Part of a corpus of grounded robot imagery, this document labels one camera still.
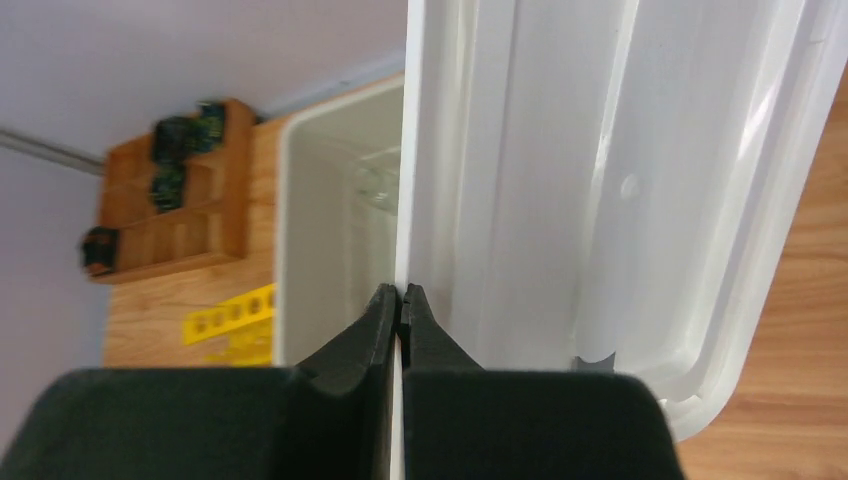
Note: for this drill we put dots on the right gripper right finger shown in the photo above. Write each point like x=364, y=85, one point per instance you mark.
x=462, y=421

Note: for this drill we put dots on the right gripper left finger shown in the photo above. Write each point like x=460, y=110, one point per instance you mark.
x=326, y=417

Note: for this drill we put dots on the small glass flask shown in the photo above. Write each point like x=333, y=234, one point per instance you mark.
x=377, y=187

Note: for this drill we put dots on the white plastic bin lid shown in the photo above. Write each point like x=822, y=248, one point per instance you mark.
x=608, y=185

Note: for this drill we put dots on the yellow test tube rack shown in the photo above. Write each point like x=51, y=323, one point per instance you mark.
x=245, y=322

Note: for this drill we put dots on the grey plastic bin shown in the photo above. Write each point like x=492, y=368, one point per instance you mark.
x=332, y=249

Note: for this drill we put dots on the wooden compartment tray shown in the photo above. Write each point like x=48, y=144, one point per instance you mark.
x=176, y=198

